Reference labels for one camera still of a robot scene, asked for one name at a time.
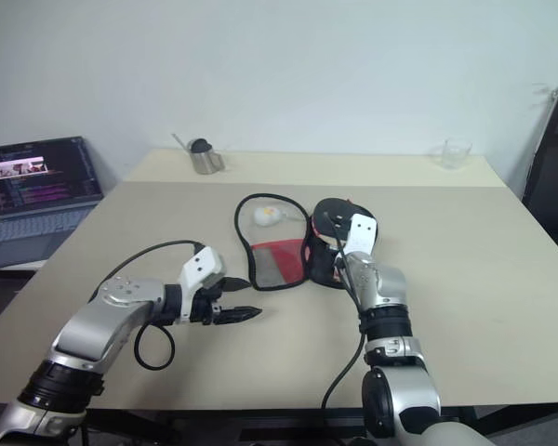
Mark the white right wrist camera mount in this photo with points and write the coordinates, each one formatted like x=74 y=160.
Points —
x=362 y=234

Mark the black table frame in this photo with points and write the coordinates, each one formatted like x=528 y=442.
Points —
x=260 y=427

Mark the black object in pitcher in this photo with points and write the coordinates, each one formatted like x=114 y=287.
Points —
x=199 y=145

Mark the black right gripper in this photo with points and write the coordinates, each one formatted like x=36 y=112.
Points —
x=340 y=222

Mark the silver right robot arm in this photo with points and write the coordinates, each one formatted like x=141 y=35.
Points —
x=386 y=283

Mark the steel pitcher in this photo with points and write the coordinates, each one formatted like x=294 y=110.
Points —
x=205 y=162

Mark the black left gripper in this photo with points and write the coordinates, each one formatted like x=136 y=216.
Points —
x=204 y=306

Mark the thin metal stick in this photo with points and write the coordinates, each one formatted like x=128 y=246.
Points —
x=179 y=140

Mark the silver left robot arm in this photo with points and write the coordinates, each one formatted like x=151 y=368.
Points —
x=97 y=325

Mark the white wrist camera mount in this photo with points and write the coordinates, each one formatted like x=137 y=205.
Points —
x=362 y=234
x=200 y=267

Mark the black red paddle case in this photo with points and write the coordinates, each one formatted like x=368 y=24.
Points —
x=279 y=260

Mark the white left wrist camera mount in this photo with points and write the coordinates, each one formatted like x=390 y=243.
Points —
x=200 y=267

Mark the clear glass cup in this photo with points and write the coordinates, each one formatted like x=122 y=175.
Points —
x=453 y=155

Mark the white yellow round item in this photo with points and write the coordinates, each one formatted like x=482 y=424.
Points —
x=266 y=216

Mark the black chair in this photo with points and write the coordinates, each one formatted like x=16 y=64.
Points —
x=553 y=186

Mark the open grey laptop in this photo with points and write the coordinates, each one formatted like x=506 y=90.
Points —
x=37 y=223

